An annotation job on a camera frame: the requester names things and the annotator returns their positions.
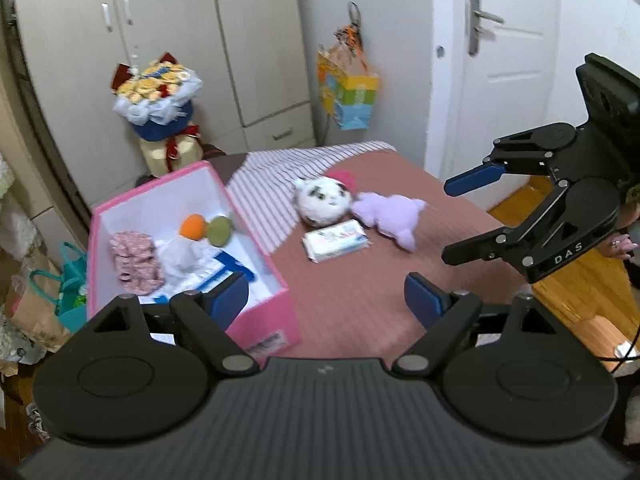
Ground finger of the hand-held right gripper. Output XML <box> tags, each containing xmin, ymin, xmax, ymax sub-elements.
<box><xmin>441</xmin><ymin>182</ymin><xmax>571</xmax><ymax>266</ymax></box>
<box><xmin>444</xmin><ymin>127</ymin><xmax>556</xmax><ymax>197</ymax></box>

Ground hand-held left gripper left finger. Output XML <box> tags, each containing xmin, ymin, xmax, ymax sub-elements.
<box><xmin>75</xmin><ymin>272</ymin><xmax>260</xmax><ymax>375</ymax></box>

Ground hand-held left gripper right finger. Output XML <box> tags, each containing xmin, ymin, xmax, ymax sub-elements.
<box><xmin>391</xmin><ymin>272</ymin><xmax>563</xmax><ymax>375</ymax></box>

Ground blue wipes packet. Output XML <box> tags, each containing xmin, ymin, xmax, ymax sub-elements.
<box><xmin>152</xmin><ymin>250</ymin><xmax>257</xmax><ymax>306</ymax></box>

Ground pink cardboard box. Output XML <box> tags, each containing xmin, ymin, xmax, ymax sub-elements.
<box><xmin>86</xmin><ymin>160</ymin><xmax>302</xmax><ymax>361</ymax></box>

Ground white mesh bag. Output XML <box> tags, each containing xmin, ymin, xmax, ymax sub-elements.
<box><xmin>160</xmin><ymin>235</ymin><xmax>206</xmax><ymax>281</ymax></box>

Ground green plush ball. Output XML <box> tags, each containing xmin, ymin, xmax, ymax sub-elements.
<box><xmin>205</xmin><ymin>215</ymin><xmax>236</xmax><ymax>247</ymax></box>

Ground orange plush ball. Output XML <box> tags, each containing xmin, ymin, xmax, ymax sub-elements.
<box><xmin>179</xmin><ymin>214</ymin><xmax>207</xmax><ymax>241</ymax></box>

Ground purple plush toy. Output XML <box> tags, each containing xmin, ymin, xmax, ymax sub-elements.
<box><xmin>350</xmin><ymin>192</ymin><xmax>427</xmax><ymax>252</ymax></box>

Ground pink floral cloth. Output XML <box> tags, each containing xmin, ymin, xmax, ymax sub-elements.
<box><xmin>109</xmin><ymin>230</ymin><xmax>166</xmax><ymax>296</ymax></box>

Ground white light-blue tissue pack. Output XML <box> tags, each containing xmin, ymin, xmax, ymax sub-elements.
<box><xmin>301</xmin><ymin>218</ymin><xmax>373</xmax><ymax>264</ymax></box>

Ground white cat plush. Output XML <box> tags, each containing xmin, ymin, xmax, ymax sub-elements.
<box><xmin>292</xmin><ymin>176</ymin><xmax>353</xmax><ymax>227</ymax></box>

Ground person's right hand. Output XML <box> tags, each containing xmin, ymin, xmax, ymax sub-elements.
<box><xmin>611</xmin><ymin>230</ymin><xmax>640</xmax><ymax>262</ymax></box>

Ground dark brown sheet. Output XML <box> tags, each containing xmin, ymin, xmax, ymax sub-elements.
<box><xmin>207</xmin><ymin>152</ymin><xmax>251</xmax><ymax>186</ymax></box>

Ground striped bed sheet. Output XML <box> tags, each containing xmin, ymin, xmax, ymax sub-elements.
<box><xmin>225</xmin><ymin>141</ymin><xmax>398</xmax><ymax>256</ymax></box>

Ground colourful paper gift bag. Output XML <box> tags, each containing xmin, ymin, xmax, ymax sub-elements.
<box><xmin>316</xmin><ymin>45</ymin><xmax>381</xmax><ymax>132</ymax></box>

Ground teal bag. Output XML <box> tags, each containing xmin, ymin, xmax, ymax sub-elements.
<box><xmin>29</xmin><ymin>242</ymin><xmax>91</xmax><ymax>333</ymax></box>

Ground cream gift box red ribbon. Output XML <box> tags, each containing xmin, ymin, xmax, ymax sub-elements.
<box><xmin>139</xmin><ymin>124</ymin><xmax>205</xmax><ymax>178</ymax></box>

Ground white door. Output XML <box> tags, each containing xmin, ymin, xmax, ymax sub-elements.
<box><xmin>427</xmin><ymin>0</ymin><xmax>563</xmax><ymax>181</ymax></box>

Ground flower bouquet blue wrap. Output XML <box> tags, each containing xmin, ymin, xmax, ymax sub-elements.
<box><xmin>111</xmin><ymin>52</ymin><xmax>203</xmax><ymax>142</ymax></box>

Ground black hook orange ribbons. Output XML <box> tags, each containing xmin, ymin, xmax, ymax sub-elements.
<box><xmin>334</xmin><ymin>2</ymin><xmax>370</xmax><ymax>58</ymax></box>

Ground brown paper bag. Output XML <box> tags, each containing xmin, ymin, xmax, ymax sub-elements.
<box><xmin>5</xmin><ymin>260</ymin><xmax>73</xmax><ymax>353</ymax></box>

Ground cream fluffy robe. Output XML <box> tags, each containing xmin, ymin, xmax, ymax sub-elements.
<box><xmin>0</xmin><ymin>155</ymin><xmax>38</xmax><ymax>261</ymax></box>

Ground grey wardrobe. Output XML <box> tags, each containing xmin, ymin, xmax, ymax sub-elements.
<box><xmin>0</xmin><ymin>0</ymin><xmax>318</xmax><ymax>211</ymax></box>

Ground metal door handle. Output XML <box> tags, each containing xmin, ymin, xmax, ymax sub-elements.
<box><xmin>467</xmin><ymin>0</ymin><xmax>506</xmax><ymax>57</ymax></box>

